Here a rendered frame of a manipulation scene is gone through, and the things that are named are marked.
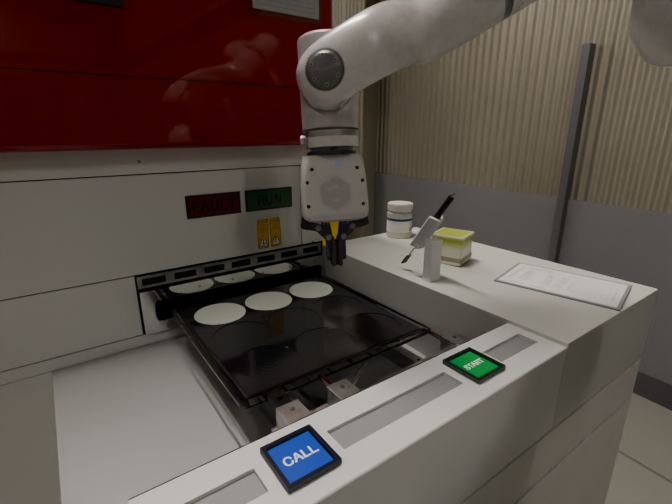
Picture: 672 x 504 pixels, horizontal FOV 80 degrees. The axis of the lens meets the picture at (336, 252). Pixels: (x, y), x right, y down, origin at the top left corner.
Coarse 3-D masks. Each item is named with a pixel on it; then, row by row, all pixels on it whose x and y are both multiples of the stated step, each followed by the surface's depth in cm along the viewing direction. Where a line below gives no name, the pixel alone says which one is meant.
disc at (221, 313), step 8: (216, 304) 85; (224, 304) 85; (232, 304) 85; (200, 312) 81; (208, 312) 81; (216, 312) 81; (224, 312) 81; (232, 312) 81; (240, 312) 81; (200, 320) 78; (208, 320) 78; (216, 320) 78; (224, 320) 78; (232, 320) 78
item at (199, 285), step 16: (304, 256) 103; (320, 256) 104; (240, 272) 92; (256, 272) 94; (272, 272) 97; (320, 272) 106; (160, 288) 82; (176, 288) 84; (192, 288) 86; (208, 288) 88; (144, 304) 81; (144, 320) 82; (160, 320) 84
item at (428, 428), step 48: (480, 336) 60; (528, 336) 60; (384, 384) 48; (432, 384) 49; (480, 384) 48; (528, 384) 52; (288, 432) 41; (336, 432) 41; (384, 432) 41; (432, 432) 41; (480, 432) 47; (528, 432) 56; (192, 480) 35; (240, 480) 36; (336, 480) 35; (384, 480) 38; (432, 480) 43; (480, 480) 50
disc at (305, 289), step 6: (306, 282) 97; (312, 282) 97; (318, 282) 97; (294, 288) 93; (300, 288) 93; (306, 288) 93; (312, 288) 93; (318, 288) 93; (324, 288) 93; (330, 288) 93; (294, 294) 90; (300, 294) 90; (306, 294) 90; (312, 294) 90; (318, 294) 90; (324, 294) 90
